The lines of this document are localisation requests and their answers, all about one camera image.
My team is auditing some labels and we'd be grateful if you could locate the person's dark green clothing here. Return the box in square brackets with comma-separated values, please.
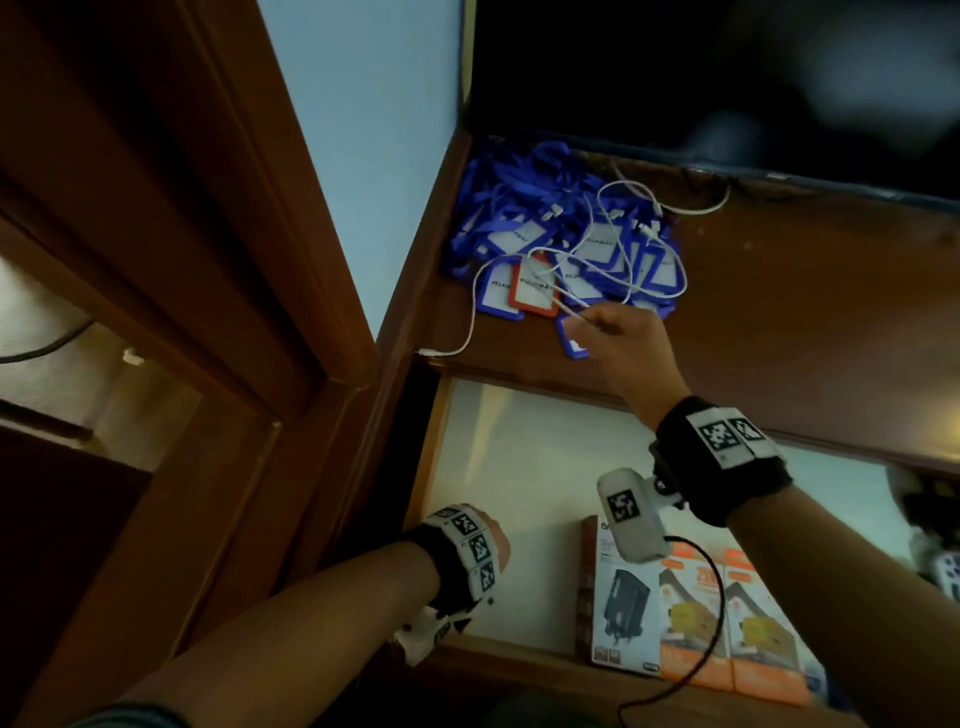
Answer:
[67, 701, 193, 728]

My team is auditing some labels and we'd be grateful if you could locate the black television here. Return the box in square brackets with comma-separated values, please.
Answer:
[461, 0, 960, 215]

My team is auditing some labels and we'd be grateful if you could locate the thin beige cable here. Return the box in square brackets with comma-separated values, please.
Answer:
[611, 161, 733, 219]

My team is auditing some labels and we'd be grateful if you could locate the black right camera cable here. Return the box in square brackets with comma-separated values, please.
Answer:
[616, 536, 727, 728]

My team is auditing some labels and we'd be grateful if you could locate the person's left hand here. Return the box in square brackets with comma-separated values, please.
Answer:
[464, 506, 513, 575]

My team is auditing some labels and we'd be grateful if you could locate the black wristband with markers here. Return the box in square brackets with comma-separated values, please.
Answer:
[648, 395, 795, 529]
[401, 506, 502, 616]

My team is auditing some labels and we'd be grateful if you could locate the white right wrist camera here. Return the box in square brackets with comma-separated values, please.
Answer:
[596, 468, 684, 565]

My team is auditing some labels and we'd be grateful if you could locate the person's right forearm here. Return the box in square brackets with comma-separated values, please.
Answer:
[727, 483, 960, 728]

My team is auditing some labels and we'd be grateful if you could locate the tangle of white cables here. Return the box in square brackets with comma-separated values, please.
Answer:
[416, 161, 691, 360]

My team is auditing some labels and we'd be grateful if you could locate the pile of blue ID lanyards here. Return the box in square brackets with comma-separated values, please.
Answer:
[440, 138, 690, 361]

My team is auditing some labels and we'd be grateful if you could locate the orange charger box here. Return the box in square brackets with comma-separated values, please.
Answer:
[658, 539, 736, 693]
[723, 547, 830, 708]

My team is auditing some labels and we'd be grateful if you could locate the person's left forearm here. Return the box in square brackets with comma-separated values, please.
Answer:
[119, 539, 444, 728]

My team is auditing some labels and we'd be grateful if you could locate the wooden drawer with white bottom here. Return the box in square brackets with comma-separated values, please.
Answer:
[401, 359, 960, 728]

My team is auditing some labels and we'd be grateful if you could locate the white charger box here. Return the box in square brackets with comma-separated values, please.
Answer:
[575, 515, 665, 678]

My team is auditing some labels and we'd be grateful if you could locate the black right wristband with markers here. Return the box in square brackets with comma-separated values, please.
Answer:
[648, 395, 795, 529]

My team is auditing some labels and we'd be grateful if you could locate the thin black cord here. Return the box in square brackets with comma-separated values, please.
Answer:
[0, 322, 95, 365]

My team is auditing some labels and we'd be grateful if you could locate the large white remote control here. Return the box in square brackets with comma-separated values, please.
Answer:
[929, 551, 960, 601]

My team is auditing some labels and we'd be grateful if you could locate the person's right hand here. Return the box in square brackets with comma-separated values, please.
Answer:
[562, 302, 693, 433]

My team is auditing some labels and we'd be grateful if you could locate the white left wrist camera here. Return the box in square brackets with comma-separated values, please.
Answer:
[389, 603, 474, 669]

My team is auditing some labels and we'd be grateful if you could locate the black left wristband with markers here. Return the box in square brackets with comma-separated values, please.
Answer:
[401, 506, 502, 616]

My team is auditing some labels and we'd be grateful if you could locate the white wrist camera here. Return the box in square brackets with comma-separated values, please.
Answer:
[596, 468, 684, 565]
[389, 603, 474, 669]

